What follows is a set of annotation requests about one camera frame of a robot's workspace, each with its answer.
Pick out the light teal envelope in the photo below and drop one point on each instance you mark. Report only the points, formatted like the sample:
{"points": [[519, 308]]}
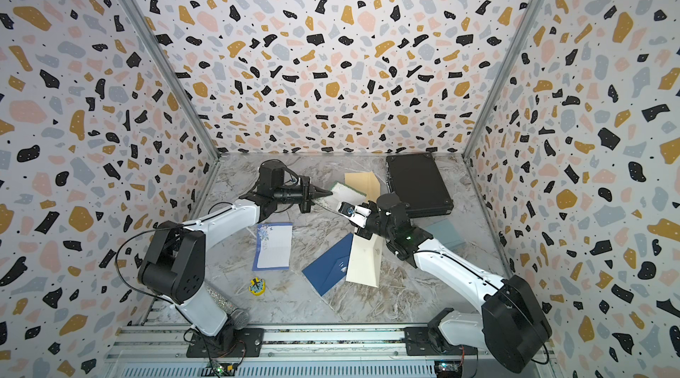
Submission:
{"points": [[447, 234]]}

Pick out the black briefcase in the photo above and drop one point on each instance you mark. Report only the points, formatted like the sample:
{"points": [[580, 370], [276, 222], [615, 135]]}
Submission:
{"points": [[417, 181]]}

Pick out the small yellow round sticker toy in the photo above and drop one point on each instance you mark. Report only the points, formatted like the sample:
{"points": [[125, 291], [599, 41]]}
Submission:
{"points": [[257, 286]]}

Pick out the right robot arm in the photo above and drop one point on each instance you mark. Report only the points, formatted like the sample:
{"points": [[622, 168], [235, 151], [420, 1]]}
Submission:
{"points": [[508, 322]]}

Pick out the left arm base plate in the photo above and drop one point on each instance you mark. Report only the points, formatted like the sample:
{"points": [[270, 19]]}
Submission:
{"points": [[246, 342]]}

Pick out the small circuit board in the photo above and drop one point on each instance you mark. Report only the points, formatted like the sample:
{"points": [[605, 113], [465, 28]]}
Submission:
{"points": [[219, 369]]}

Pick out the dark blue envelope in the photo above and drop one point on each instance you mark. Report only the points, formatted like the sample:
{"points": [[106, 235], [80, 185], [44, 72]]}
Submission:
{"points": [[331, 267]]}

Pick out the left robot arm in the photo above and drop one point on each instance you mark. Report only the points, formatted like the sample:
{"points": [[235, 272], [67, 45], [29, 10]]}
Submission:
{"points": [[173, 267]]}

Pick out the yellow envelope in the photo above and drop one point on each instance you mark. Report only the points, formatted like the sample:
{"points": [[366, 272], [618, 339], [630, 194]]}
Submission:
{"points": [[366, 183]]}

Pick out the aluminium front rail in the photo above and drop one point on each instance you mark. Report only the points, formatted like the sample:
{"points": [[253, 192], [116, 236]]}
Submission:
{"points": [[350, 350]]}

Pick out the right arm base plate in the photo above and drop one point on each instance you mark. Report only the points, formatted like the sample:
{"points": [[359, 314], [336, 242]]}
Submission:
{"points": [[425, 341]]}

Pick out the cream envelope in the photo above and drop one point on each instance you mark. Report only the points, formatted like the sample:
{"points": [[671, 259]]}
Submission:
{"points": [[365, 261]]}

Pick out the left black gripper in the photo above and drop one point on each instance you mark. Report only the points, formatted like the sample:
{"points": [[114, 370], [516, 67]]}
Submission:
{"points": [[307, 194]]}

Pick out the glittery silver tube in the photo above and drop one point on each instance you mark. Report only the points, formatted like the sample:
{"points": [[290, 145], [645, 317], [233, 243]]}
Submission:
{"points": [[239, 317]]}

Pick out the white letter paper blue border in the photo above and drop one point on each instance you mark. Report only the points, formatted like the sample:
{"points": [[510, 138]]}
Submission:
{"points": [[273, 246]]}

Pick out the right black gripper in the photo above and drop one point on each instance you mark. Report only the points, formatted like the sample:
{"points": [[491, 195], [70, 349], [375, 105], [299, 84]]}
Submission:
{"points": [[375, 209]]}

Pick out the white letter paper green border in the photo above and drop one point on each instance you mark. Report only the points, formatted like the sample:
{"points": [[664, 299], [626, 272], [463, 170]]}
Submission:
{"points": [[341, 193]]}

